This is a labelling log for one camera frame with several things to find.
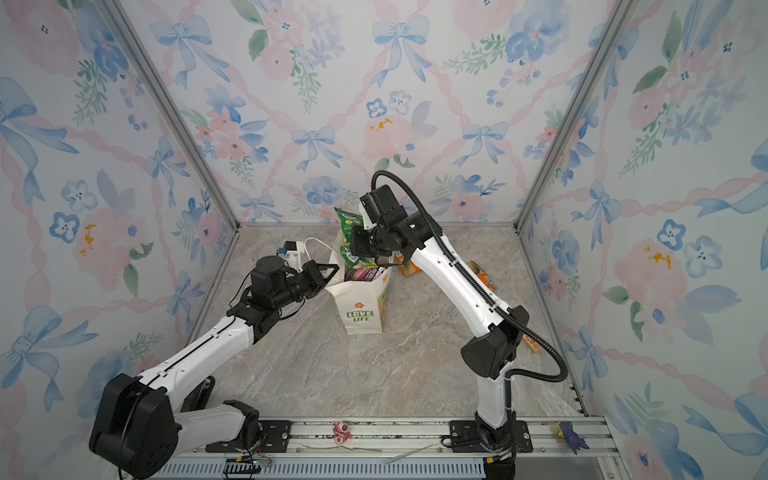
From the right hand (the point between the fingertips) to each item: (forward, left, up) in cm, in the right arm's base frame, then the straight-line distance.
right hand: (350, 243), depth 74 cm
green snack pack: (+3, +1, +5) cm, 6 cm away
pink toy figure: (-37, +2, -26) cm, 45 cm away
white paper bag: (-8, -3, -14) cm, 16 cm away
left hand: (-3, +3, -5) cm, 6 cm away
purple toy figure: (-38, -55, -29) cm, 73 cm away
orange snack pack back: (+14, -15, -27) cm, 34 cm away
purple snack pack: (-1, -2, -12) cm, 12 cm away
